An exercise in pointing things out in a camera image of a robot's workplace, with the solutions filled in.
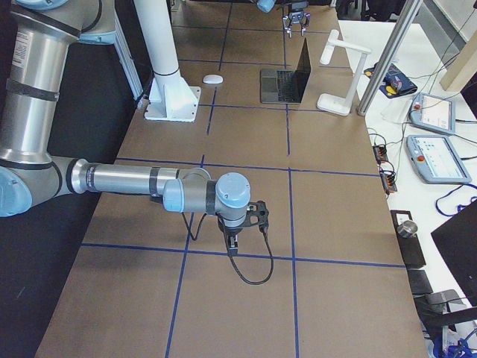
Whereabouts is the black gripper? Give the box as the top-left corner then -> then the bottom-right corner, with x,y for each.
217,201 -> 269,256
282,1 -> 310,38

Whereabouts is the grey laptop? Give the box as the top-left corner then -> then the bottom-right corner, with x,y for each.
260,40 -> 312,104

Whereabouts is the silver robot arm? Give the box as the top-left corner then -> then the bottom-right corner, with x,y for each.
1,44 -> 133,263
256,0 -> 311,37

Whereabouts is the white computer mouse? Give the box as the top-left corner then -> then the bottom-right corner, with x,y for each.
203,74 -> 224,84

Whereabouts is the dark space print pouch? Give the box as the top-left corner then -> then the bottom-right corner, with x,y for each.
379,63 -> 417,98

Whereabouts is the teach pendant tablet far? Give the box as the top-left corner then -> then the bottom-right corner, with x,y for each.
408,93 -> 455,135

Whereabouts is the teach pendant tablet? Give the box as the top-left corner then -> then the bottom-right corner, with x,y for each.
405,135 -> 472,184
408,93 -> 455,135

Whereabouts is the small metal cup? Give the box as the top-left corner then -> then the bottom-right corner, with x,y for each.
397,220 -> 418,239

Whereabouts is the teach pendant tablet near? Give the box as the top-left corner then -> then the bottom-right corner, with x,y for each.
405,135 -> 472,184

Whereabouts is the black monitor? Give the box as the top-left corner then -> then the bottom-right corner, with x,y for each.
432,202 -> 476,307

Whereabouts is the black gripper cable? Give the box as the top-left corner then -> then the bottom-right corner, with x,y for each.
182,212 -> 275,286

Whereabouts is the aluminium frame post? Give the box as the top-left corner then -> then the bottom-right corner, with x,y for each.
356,0 -> 423,116

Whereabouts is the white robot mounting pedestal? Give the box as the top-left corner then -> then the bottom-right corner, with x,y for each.
134,0 -> 201,122

